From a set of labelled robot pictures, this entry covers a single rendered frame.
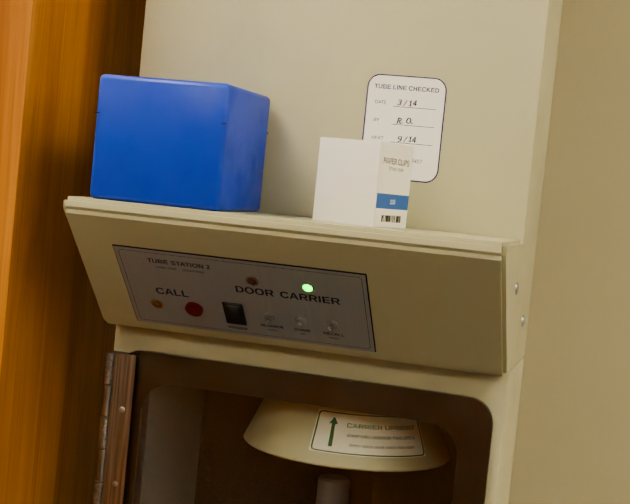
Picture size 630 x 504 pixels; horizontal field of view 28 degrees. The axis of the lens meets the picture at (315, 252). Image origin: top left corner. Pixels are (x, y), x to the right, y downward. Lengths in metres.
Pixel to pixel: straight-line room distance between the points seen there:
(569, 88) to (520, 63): 0.43
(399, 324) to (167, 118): 0.22
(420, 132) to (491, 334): 0.17
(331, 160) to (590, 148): 0.53
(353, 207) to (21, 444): 0.34
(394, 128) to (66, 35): 0.27
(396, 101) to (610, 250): 0.47
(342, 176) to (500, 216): 0.13
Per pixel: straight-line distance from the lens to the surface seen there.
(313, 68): 0.98
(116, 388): 1.03
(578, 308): 1.38
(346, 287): 0.88
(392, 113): 0.96
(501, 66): 0.95
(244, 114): 0.92
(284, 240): 0.87
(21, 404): 1.02
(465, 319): 0.88
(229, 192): 0.90
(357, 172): 0.88
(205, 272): 0.92
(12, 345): 0.99
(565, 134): 1.38
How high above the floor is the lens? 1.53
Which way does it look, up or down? 3 degrees down
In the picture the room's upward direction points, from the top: 6 degrees clockwise
